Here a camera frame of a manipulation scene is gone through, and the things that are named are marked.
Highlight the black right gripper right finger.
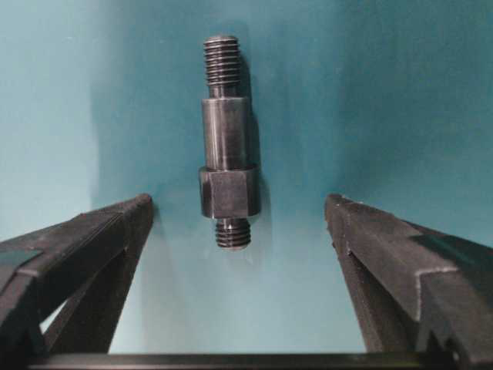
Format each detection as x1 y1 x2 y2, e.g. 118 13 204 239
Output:
324 194 492 366

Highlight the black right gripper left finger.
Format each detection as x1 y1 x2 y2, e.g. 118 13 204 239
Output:
1 193 153 357

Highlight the dark steel threaded shaft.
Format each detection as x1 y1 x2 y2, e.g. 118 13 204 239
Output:
199 35 260 251

